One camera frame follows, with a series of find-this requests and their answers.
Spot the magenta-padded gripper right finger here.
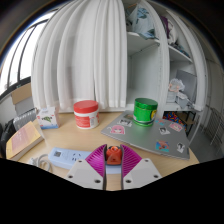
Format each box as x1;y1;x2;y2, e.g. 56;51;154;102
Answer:
120;143;163;191

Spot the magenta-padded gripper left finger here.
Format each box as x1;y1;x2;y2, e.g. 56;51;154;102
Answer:
65;143;108;191

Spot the orange charger block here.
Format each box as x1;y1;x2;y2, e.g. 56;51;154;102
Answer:
105;145;122;167

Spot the light blue power strip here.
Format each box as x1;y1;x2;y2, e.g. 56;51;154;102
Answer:
48;147;122;175

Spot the silver laptop with stickers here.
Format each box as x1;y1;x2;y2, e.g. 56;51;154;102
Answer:
100;110;191;160

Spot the white jar with red lid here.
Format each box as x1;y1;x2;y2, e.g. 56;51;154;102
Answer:
73;99;101;130

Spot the multicoloured patterned bag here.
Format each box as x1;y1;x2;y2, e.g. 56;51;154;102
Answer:
163;111;188;129

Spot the small white printed carton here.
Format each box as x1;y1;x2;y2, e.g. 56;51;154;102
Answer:
35;106;60;130

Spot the tan paperback book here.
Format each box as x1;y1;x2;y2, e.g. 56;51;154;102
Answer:
5;120;45;162

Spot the grey ribbed radiator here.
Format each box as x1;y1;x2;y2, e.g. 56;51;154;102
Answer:
12;108;38;131

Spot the black bag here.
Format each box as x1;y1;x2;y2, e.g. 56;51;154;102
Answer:
0;119;17;159

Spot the white shelf unit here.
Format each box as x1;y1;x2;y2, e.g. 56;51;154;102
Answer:
121;0;209;113

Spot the brown cardboard box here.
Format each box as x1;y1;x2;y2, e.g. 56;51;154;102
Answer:
10;82;33;106

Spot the white pleated curtain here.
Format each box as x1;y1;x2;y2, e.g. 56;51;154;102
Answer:
30;0;128;113

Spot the white power cable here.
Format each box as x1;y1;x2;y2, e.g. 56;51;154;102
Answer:
28;153;53;173

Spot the white wire rack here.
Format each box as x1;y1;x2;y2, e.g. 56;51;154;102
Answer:
199;104;224;148

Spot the black window frame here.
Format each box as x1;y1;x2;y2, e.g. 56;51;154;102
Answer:
0;13;56;101

